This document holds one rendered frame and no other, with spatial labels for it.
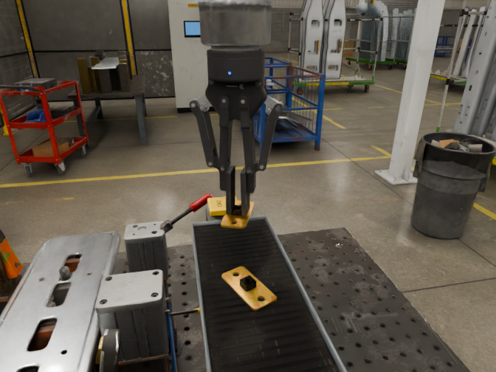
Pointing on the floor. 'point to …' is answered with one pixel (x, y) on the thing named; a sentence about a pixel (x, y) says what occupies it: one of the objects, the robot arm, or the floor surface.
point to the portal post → (414, 91)
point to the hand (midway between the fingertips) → (238, 190)
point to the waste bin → (449, 181)
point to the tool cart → (57, 143)
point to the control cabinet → (187, 53)
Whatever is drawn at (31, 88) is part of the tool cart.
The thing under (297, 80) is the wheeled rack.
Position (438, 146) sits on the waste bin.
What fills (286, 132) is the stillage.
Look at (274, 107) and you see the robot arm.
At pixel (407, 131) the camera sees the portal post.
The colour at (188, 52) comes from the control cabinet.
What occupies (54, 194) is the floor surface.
